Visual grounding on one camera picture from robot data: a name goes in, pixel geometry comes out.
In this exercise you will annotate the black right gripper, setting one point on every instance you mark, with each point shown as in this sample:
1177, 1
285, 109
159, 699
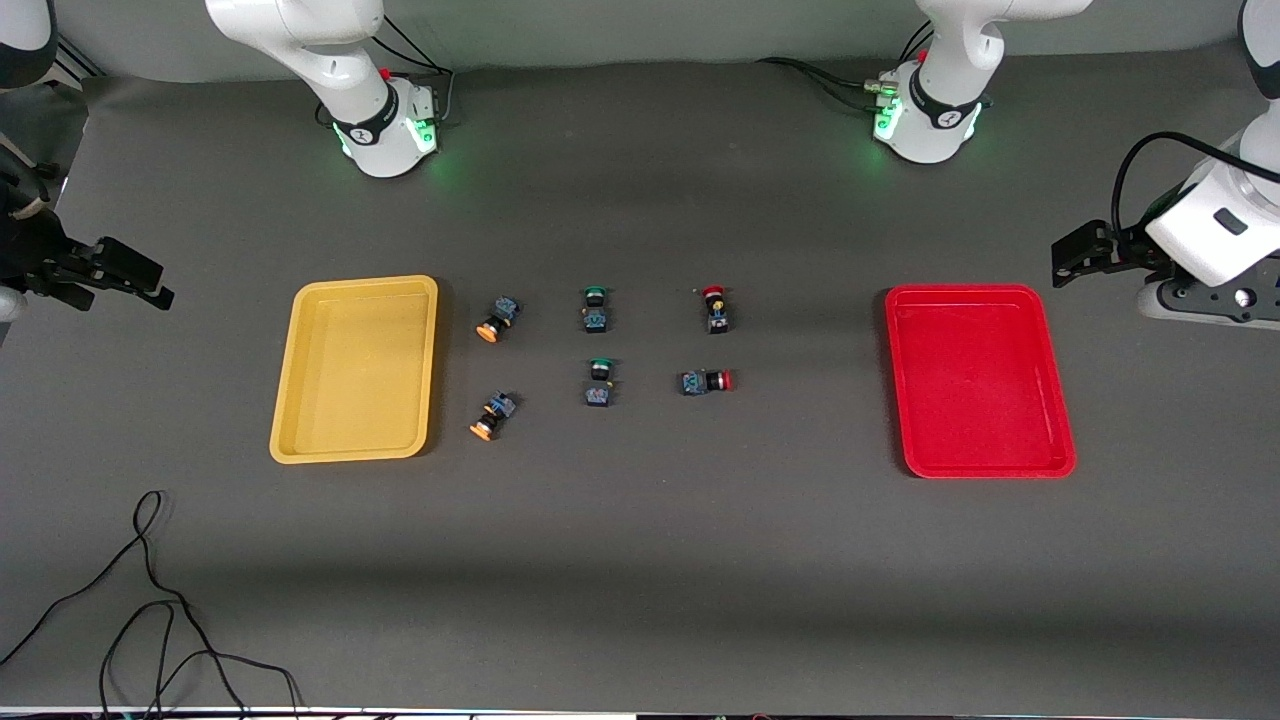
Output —
38, 259

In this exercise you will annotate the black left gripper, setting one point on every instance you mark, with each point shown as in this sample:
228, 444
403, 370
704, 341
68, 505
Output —
1124, 247

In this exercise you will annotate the red mushroom push button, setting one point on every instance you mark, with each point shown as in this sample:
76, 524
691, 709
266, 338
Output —
705, 382
716, 315

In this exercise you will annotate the orange-yellow push button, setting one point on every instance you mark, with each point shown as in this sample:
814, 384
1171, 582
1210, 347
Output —
497, 320
493, 415

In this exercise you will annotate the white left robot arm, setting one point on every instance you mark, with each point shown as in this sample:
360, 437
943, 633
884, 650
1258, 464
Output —
950, 60

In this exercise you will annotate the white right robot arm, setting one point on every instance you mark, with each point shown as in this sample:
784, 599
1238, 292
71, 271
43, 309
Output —
330, 40

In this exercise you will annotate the red plastic tray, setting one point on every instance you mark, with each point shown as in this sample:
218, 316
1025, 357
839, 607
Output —
975, 385

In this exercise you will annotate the yellow plastic tray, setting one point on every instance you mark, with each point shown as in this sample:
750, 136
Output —
350, 380

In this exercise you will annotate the green push button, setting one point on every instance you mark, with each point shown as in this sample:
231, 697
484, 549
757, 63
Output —
600, 390
596, 318

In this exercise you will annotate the dark grey table cloth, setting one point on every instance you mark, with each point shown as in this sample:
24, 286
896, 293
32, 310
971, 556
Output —
640, 560

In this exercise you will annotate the aluminium frame rail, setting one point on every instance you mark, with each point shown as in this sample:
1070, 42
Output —
75, 62

